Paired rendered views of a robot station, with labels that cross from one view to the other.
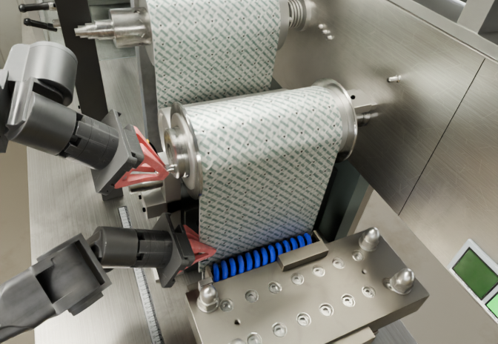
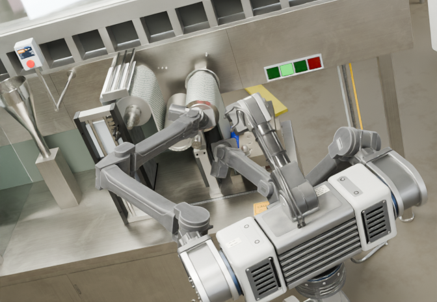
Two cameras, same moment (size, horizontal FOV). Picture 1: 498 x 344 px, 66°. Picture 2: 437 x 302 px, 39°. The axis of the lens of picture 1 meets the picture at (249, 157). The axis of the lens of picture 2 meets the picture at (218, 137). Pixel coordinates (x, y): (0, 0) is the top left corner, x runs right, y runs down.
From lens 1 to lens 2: 209 cm
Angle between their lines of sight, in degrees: 40
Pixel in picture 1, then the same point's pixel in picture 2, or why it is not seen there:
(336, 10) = (162, 57)
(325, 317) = not seen: hidden behind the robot
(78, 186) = (144, 228)
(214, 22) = (150, 88)
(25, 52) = (172, 110)
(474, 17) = (214, 23)
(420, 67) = (211, 44)
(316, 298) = not seen: hidden behind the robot
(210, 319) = (253, 153)
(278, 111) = (202, 84)
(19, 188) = not seen: outside the picture
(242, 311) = (254, 145)
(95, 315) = (227, 212)
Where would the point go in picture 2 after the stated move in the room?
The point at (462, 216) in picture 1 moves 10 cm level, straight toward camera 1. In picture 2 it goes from (257, 65) to (266, 73)
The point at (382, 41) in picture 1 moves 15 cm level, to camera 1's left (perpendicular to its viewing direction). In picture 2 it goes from (191, 49) to (173, 68)
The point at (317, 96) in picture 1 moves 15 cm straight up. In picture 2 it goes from (199, 75) to (188, 43)
